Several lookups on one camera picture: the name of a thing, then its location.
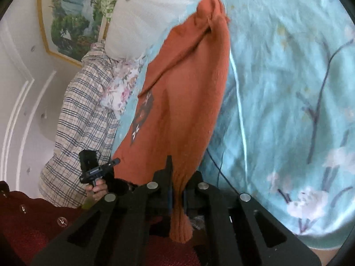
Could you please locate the person's left hand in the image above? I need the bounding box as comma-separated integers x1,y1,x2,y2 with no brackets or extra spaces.
85,181,109,201

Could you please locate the black cable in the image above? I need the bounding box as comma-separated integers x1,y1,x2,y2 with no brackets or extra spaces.
206,149,240,198

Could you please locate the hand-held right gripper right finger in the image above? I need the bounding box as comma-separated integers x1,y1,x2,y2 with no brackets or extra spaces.
182,171,323,266

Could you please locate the plaid cloth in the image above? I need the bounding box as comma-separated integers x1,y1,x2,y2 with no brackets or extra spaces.
39,43,123,209

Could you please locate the orange knit sweater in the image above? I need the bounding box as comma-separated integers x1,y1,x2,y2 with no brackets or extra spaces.
111,0,232,244

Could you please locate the framed landscape picture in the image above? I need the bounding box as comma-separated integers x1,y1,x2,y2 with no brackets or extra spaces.
37,0,112,67

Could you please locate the white pillow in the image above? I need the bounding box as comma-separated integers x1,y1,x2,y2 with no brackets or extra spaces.
105,0,222,60

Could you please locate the red knit cardigan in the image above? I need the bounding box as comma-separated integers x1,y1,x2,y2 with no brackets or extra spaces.
0,181,201,266

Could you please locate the green patterned cloth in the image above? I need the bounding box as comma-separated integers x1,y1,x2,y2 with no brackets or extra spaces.
99,0,124,23

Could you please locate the light blue floral blanket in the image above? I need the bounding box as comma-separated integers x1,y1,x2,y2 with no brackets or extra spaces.
112,0,355,251

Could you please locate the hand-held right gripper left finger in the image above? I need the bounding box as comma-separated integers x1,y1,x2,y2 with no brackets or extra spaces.
30,155,175,266

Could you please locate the pink floral cloth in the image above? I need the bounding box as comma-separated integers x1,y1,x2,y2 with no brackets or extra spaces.
101,56,146,120

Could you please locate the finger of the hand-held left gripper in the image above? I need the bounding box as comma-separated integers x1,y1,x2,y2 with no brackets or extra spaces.
99,158,121,173
105,170,131,198

